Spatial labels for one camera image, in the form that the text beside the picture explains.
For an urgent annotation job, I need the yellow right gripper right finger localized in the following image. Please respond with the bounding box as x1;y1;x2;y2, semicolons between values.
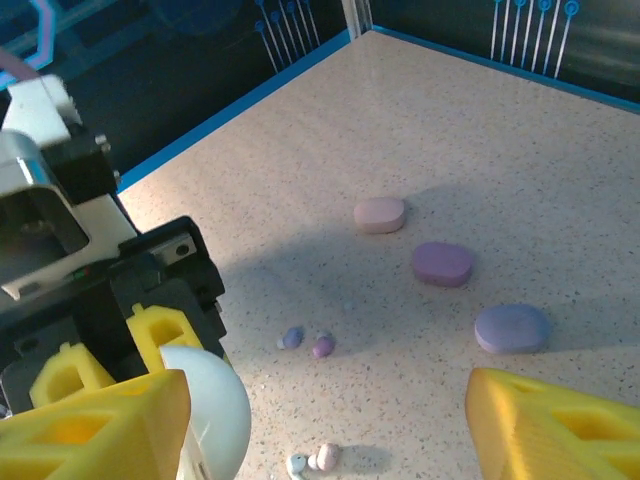
464;367;640;480

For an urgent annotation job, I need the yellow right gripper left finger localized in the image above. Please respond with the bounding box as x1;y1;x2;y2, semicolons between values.
0;368;192;480

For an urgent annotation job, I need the white round charging case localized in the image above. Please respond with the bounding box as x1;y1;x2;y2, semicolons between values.
159;344;251;480

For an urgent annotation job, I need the lavender charging case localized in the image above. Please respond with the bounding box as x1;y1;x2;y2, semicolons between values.
474;303;552;356

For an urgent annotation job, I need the lavender earbud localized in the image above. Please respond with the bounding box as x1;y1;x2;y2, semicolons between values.
277;325;305;350

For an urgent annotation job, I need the pinkish purple earbud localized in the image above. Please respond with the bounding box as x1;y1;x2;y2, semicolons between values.
312;332;337;359

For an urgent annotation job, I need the pinkish purple charging case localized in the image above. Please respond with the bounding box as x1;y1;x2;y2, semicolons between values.
411;241;475;288

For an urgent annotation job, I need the pale pink earbud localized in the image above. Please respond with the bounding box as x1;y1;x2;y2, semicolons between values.
307;442;342;471

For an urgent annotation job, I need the pale pink charging case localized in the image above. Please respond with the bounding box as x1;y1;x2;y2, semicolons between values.
353;196;406;235

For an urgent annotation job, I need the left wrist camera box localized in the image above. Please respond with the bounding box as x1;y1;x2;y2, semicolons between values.
0;74;137;301

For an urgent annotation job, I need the aluminium frame post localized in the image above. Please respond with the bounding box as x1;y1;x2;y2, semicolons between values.
341;0;375;37

